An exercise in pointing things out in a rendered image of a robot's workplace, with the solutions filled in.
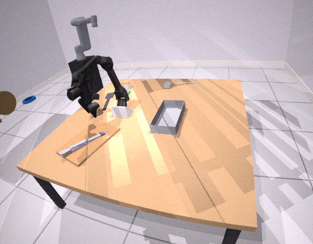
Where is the light brown wooden board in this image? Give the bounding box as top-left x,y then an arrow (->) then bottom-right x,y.
56,121 -> 120,167

